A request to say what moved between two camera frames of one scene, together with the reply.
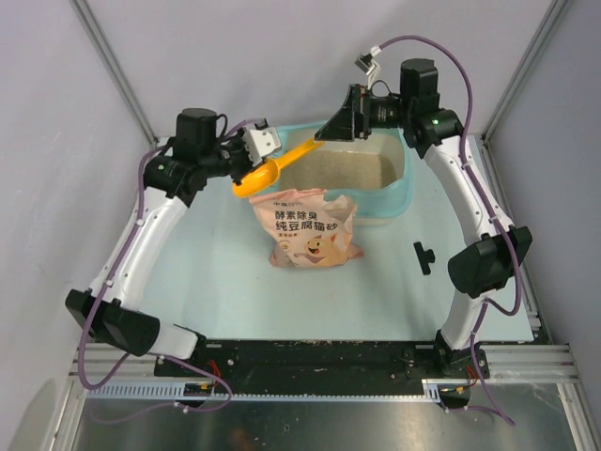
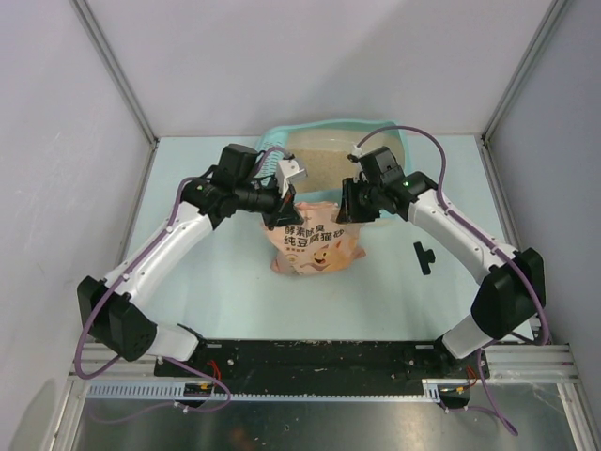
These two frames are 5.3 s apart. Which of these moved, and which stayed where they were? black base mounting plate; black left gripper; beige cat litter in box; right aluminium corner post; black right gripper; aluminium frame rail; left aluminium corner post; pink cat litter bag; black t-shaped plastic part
Moved: black right gripper; black left gripper; pink cat litter bag
Stayed: black base mounting plate; black t-shaped plastic part; aluminium frame rail; beige cat litter in box; left aluminium corner post; right aluminium corner post
